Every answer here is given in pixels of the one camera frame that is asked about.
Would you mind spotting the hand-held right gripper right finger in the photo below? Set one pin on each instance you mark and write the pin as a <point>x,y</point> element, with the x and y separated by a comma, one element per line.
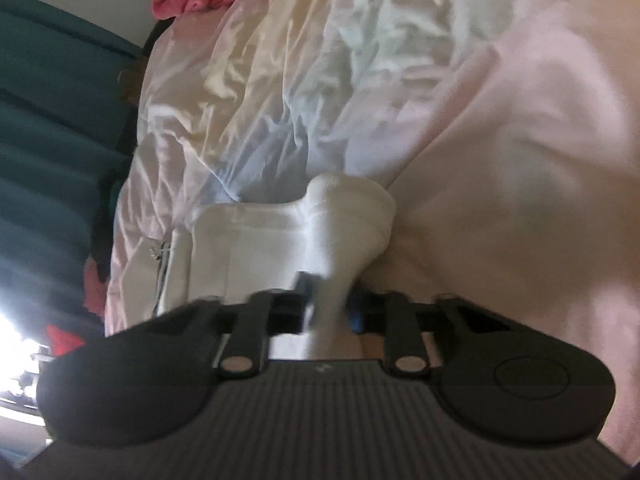
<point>356,317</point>

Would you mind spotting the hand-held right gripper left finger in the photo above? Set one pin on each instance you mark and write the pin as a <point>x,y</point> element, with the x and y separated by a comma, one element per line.
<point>305,306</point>

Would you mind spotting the white sweatshirt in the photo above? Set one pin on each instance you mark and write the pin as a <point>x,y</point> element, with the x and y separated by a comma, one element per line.
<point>260,245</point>

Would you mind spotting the pile of dark clothes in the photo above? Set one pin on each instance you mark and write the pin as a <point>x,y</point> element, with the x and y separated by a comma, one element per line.
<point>107,220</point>

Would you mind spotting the pink pillow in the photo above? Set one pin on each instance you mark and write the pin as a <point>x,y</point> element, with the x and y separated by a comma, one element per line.
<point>94,287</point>

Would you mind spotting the pink bed blanket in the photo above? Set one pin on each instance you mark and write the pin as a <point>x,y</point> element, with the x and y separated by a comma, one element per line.
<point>500,160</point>

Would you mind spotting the red bag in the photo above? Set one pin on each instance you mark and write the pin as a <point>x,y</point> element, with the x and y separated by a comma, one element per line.
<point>64,339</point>

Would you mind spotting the brown paper bag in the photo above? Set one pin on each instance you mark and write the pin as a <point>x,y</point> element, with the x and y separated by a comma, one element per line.
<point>131,82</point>

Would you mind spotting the dark framed window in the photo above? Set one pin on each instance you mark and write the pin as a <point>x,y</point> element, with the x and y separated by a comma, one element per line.
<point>17,355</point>

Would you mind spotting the wide blue curtain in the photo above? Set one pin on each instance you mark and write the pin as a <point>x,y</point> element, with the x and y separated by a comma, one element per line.
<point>50,110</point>

